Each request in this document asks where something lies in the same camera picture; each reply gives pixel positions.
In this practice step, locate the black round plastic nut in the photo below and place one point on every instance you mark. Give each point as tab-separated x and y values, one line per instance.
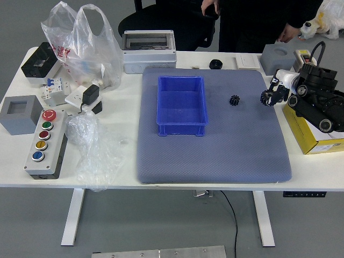
215	64

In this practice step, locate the person's left hand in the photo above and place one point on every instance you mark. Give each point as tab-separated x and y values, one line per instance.
289	33

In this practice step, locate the black power adapter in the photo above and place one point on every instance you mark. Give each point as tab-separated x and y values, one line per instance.
90	94

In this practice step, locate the black white enclosure box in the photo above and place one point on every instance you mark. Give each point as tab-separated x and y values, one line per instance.
37	64

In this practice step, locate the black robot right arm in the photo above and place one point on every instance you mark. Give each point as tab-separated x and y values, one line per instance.
317	91

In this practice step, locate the metal base plate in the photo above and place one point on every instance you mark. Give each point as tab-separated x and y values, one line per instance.
161	253

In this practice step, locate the grey-blue padded mat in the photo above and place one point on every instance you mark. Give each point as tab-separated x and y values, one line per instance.
215	156

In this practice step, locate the crumpled clear plastic film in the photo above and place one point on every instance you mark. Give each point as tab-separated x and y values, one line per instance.
91	150

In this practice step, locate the person's right hand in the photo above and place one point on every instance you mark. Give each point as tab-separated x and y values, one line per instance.
211	6

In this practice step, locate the metal bracket under table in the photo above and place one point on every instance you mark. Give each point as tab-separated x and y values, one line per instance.
203	193

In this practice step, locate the white orange terminal block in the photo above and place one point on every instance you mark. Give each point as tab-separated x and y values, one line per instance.
47	95

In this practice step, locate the yellow white cardboard box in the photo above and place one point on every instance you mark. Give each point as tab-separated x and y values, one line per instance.
301	131

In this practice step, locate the grey block round hole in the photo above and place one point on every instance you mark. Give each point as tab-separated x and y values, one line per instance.
274	60

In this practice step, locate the black plug block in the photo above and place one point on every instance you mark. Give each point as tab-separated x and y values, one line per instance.
97	108

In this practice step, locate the person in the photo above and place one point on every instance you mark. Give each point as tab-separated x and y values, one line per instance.
250	24

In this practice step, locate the small black gear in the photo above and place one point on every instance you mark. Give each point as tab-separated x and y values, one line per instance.
235	100

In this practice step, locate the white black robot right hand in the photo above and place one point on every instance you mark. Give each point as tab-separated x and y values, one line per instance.
286	78

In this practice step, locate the big black gear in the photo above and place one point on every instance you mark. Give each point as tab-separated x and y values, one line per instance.
264	97

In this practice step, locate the white wall socket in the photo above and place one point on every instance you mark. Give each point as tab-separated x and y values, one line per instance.
74	98

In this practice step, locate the blue plastic box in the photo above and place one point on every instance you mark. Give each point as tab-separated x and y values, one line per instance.
182	110

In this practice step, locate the grey block square recess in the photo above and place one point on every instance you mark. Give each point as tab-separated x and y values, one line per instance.
16	121

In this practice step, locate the white table leg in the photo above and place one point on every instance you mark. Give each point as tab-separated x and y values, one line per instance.
264	220
73	215

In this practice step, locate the clear plastic bag red print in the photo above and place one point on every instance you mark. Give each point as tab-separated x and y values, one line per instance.
80	53

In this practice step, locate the white yellow plush toy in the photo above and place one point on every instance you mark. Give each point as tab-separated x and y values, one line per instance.
328	16

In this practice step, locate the white wall switch plate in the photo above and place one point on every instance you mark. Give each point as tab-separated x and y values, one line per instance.
247	61

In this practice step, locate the grey enclosure with clear lid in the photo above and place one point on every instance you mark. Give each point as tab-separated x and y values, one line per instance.
149	57

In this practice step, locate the grey five-button control station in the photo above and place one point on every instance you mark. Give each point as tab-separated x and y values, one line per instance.
40	158

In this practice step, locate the black table control panel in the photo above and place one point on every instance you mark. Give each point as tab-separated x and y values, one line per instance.
305	194

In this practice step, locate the white blue circuit breaker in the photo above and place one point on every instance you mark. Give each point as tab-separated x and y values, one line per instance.
55	84

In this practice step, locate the grey switch box red button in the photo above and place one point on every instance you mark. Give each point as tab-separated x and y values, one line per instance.
301	57

